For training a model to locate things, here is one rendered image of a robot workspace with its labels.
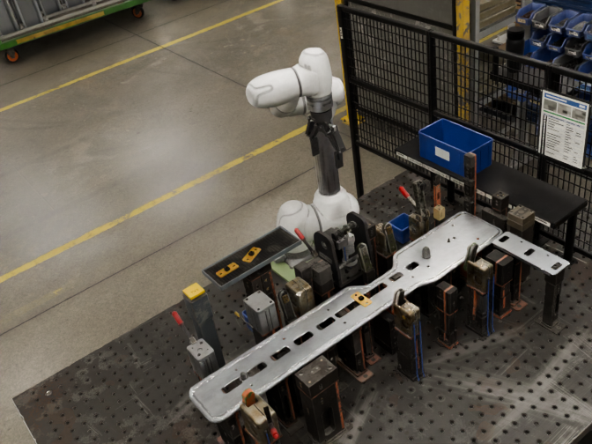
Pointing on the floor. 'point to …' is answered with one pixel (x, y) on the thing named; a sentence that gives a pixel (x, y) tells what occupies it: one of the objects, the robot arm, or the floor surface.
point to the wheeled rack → (69, 18)
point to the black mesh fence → (451, 104)
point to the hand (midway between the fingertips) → (327, 158)
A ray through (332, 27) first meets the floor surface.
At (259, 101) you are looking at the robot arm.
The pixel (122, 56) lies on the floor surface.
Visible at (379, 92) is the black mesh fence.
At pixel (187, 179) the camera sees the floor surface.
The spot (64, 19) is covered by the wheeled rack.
